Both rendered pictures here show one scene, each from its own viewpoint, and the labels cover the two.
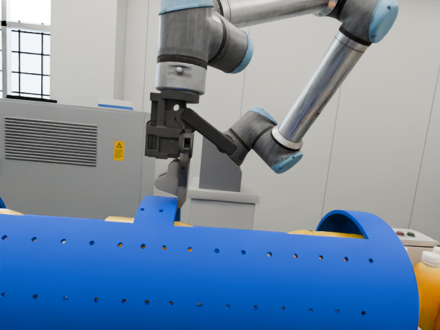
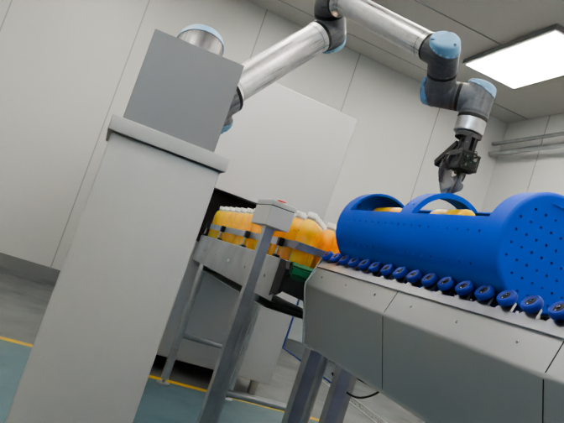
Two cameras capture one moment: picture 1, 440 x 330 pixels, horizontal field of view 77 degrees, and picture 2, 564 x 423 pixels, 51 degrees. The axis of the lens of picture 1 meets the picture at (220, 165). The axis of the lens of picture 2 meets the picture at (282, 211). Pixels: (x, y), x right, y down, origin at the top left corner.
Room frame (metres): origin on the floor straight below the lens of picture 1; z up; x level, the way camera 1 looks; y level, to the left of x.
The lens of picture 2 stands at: (1.40, 1.69, 0.87)
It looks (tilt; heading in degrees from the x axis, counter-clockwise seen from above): 5 degrees up; 256
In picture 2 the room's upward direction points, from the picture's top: 19 degrees clockwise
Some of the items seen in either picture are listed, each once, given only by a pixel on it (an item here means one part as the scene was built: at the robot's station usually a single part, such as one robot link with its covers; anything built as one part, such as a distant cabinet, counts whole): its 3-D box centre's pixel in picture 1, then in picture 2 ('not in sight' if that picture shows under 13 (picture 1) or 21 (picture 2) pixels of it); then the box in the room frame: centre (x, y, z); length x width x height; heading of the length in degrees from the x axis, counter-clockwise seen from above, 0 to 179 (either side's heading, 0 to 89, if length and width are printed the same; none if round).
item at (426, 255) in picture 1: (431, 258); not in sight; (0.69, -0.57, 1.09); 0.04 x 0.04 x 0.02
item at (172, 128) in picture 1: (173, 127); (462, 153); (0.51, 0.09, 1.37); 0.09 x 0.08 x 0.12; 94
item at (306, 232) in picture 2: not in sight; (304, 240); (0.72, -0.51, 0.99); 0.07 x 0.07 x 0.19
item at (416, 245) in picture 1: (393, 247); (273, 215); (0.85, -0.58, 1.05); 0.20 x 0.10 x 0.10; 94
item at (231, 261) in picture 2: not in sight; (246, 342); (0.61, -1.26, 0.45); 1.64 x 0.48 x 0.90; 94
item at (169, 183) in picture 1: (171, 184); (456, 187); (0.50, 0.09, 1.27); 0.06 x 0.03 x 0.09; 94
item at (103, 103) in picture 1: (116, 105); not in sight; (2.21, 0.87, 1.48); 0.24 x 0.12 x 0.08; 101
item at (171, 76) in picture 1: (181, 82); (470, 128); (0.51, 0.08, 1.45); 0.10 x 0.09 x 0.05; 4
